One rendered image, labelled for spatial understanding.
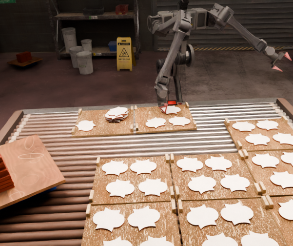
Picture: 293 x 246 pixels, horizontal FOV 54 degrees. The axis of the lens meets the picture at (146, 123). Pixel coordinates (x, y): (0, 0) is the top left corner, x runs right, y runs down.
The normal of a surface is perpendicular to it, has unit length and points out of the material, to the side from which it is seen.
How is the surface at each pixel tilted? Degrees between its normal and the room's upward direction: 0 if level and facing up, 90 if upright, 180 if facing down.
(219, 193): 0
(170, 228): 0
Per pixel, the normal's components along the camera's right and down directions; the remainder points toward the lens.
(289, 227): -0.04, -0.86
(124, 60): -0.18, 0.32
